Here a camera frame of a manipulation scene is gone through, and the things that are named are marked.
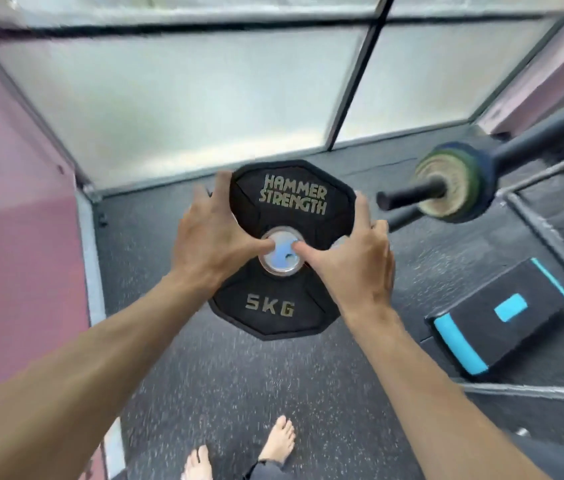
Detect person's right hand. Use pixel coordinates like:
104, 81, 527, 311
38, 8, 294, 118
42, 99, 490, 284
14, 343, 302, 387
291, 190, 395, 321

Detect person's foot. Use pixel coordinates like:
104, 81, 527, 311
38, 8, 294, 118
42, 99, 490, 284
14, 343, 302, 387
180, 444, 212, 480
259, 415, 297, 465

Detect large black octagonal weight plate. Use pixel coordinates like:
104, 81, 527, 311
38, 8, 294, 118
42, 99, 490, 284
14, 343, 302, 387
207, 159, 358, 341

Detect person's right foot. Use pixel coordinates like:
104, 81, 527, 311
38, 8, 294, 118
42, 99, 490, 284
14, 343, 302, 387
259, 415, 297, 465

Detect small blue-rimmed weight plate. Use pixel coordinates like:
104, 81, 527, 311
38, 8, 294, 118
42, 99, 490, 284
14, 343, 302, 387
414, 140, 488, 223

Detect black aerobic step cyan trim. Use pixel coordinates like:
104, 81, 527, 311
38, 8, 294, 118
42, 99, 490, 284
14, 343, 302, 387
427, 257, 564, 378

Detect person's left foot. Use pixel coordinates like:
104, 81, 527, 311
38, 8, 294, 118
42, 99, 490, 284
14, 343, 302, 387
180, 444, 212, 480

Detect person's dark grey trousers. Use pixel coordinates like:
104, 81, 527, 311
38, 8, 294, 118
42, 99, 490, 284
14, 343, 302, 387
241, 434, 564, 480

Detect person's right forearm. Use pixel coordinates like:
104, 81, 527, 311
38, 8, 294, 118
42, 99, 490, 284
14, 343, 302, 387
341, 304, 553, 480

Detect person's left hand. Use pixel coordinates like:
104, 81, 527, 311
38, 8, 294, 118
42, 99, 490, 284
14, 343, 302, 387
171, 170, 275, 295

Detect black power rack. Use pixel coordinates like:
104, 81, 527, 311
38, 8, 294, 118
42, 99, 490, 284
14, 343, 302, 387
375, 87, 564, 401

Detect person's left forearm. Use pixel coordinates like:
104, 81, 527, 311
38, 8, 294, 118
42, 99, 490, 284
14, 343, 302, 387
0, 274, 198, 480

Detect glass window black frame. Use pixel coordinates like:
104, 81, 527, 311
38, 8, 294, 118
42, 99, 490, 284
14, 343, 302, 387
0, 0, 564, 191

